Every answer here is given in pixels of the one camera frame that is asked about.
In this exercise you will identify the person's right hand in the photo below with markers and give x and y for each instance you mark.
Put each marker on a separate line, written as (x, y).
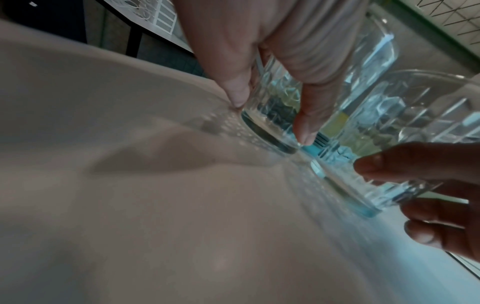
(450, 163)

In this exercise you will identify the person's left hand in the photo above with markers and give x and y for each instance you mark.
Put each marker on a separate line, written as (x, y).
(232, 35)

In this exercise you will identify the clear drinking glass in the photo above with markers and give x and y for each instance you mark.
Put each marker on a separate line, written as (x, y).
(412, 112)
(270, 130)

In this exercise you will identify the white table black pedestal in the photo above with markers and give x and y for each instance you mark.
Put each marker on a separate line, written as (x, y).
(180, 41)

